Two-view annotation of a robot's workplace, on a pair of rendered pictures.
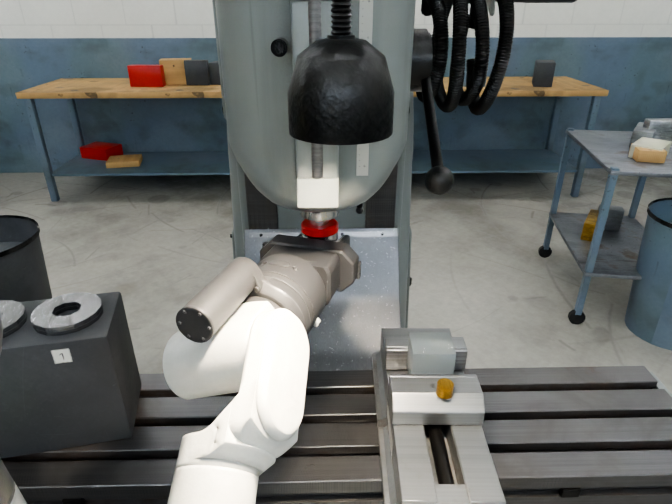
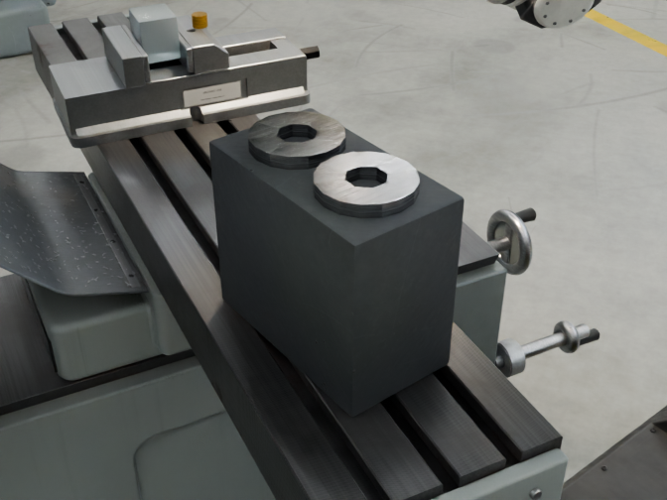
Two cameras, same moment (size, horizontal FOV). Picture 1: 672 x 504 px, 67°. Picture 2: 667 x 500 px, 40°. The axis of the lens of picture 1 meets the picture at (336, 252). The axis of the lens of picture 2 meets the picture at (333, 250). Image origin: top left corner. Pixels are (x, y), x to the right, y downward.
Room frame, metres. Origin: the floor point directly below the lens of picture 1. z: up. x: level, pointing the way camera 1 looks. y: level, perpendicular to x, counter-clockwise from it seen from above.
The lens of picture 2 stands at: (0.87, 1.07, 1.52)
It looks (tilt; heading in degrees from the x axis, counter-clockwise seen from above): 35 degrees down; 245
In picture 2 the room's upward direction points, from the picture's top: straight up
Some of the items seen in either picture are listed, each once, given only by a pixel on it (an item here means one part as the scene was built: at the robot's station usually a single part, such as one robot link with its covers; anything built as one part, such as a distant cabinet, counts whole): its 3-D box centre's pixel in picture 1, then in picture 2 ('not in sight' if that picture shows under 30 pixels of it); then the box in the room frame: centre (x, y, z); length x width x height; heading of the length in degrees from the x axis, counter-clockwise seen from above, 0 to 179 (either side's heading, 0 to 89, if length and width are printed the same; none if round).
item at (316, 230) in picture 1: (319, 225); not in sight; (0.58, 0.02, 1.26); 0.05 x 0.05 x 0.01
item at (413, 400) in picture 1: (435, 398); (195, 43); (0.53, -0.14, 1.03); 0.12 x 0.06 x 0.04; 89
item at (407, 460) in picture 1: (429, 404); (180, 68); (0.56, -0.14, 0.99); 0.35 x 0.15 x 0.11; 179
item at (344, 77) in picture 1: (340, 85); not in sight; (0.35, 0.00, 1.47); 0.07 x 0.07 x 0.06
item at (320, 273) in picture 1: (294, 283); not in sight; (0.50, 0.05, 1.23); 0.13 x 0.12 x 0.10; 73
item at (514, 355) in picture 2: not in sight; (547, 343); (0.05, 0.15, 0.52); 0.22 x 0.06 x 0.06; 1
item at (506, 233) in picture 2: not in sight; (491, 247); (0.08, 0.01, 0.64); 0.16 x 0.12 x 0.12; 1
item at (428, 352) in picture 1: (430, 359); (154, 33); (0.59, -0.14, 1.05); 0.06 x 0.05 x 0.06; 89
